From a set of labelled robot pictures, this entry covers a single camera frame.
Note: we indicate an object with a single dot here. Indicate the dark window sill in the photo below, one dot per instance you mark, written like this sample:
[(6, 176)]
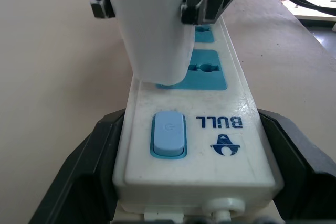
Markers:
[(320, 20)]

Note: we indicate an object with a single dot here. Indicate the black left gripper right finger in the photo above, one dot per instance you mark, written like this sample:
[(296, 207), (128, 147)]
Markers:
[(304, 171)]

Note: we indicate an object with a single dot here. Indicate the white power strip blue sockets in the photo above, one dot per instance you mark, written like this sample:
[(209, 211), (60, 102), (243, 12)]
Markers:
[(223, 103)]

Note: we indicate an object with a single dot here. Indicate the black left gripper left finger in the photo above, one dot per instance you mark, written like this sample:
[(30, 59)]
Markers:
[(78, 171)]

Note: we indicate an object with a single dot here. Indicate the white charger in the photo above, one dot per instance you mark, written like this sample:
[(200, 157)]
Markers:
[(152, 24)]

